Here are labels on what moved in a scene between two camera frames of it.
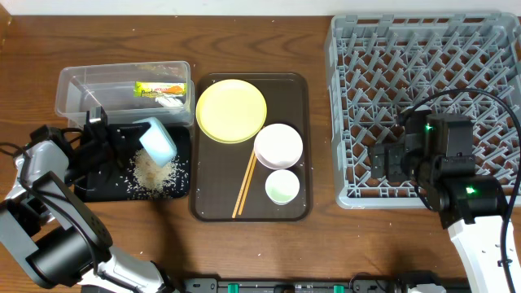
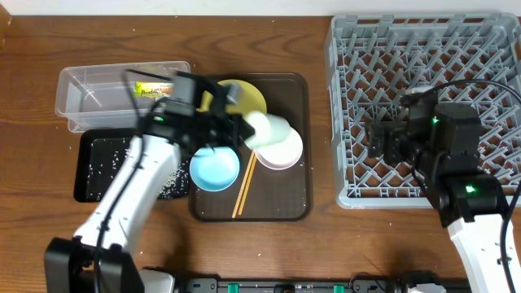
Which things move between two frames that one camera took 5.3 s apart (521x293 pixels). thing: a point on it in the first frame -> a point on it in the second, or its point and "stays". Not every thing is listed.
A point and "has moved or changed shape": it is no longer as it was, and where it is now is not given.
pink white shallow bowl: (278, 146) stays
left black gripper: (110, 146) -> (234, 136)
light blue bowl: (156, 142) has moved or changed shape
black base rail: (289, 286) stays
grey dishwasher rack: (381, 65) stays
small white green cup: (282, 186) -> (269, 129)
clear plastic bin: (129, 93) stays
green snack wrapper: (147, 89) stays
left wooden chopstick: (246, 175) stays
